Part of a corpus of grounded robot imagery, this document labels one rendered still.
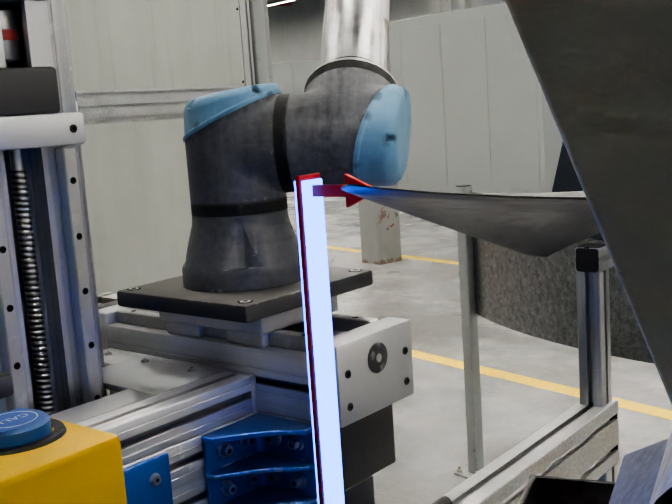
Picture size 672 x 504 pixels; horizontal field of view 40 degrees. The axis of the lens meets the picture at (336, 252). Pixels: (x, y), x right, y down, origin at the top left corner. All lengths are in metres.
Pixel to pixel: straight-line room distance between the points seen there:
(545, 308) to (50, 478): 2.27
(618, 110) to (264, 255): 0.90
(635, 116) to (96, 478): 0.39
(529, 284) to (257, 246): 1.73
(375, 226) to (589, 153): 7.09
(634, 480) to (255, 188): 0.61
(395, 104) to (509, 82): 9.43
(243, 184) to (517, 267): 1.77
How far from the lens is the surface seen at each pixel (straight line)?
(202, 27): 2.63
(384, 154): 1.04
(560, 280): 2.62
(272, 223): 1.08
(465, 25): 10.92
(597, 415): 1.16
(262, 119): 1.06
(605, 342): 1.18
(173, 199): 2.52
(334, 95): 1.07
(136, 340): 1.22
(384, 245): 7.32
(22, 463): 0.50
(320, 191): 0.67
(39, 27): 1.03
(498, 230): 0.66
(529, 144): 10.33
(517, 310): 2.79
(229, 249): 1.07
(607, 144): 0.19
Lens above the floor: 1.24
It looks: 9 degrees down
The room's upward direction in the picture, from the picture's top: 4 degrees counter-clockwise
